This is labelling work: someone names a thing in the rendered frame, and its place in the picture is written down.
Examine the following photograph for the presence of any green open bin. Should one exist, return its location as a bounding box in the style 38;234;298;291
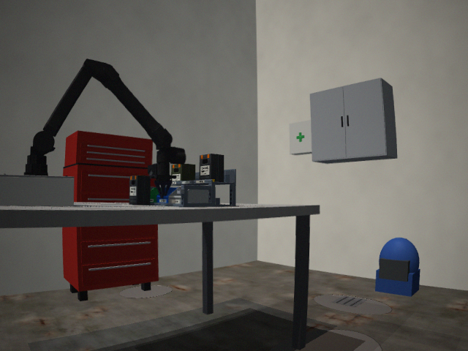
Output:
150;188;159;203

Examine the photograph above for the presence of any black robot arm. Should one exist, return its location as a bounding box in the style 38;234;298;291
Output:
24;59;186;176

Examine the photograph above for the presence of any blue bin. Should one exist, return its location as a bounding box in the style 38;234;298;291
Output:
156;187;178;203

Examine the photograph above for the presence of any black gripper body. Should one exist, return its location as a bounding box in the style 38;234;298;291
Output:
150;162;176;181

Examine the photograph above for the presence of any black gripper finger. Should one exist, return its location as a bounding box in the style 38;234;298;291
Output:
164;181;172;196
154;181;165;199

